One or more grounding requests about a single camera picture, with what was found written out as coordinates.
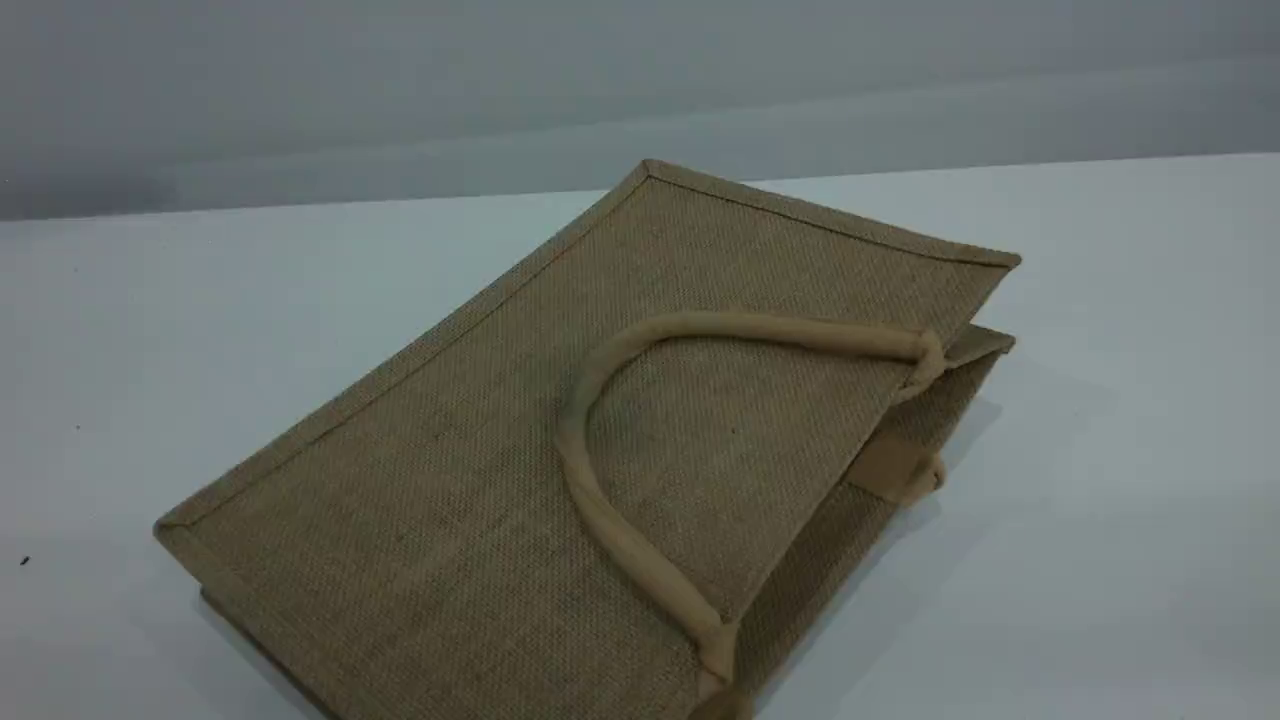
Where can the brown jute tote bag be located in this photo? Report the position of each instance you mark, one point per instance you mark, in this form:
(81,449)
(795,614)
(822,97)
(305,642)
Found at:
(520,520)

